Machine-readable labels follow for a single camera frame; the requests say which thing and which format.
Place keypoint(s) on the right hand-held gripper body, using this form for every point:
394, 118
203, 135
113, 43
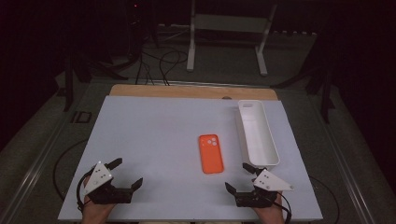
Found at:
255, 199

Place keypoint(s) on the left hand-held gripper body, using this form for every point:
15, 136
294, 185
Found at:
106, 194

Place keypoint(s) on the orange phone case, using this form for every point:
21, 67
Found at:
211, 154

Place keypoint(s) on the person's left hand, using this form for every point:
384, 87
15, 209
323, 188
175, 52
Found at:
95, 213

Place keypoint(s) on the person's right hand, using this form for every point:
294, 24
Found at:
271, 215

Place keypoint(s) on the white plastic storage tray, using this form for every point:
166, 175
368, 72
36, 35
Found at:
258, 140

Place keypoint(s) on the light grey table mat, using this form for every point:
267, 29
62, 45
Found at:
155, 140

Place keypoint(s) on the black tripod stand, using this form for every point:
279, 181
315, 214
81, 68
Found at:
84, 70
320, 81

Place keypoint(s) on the white metal stand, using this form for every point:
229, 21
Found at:
229, 23

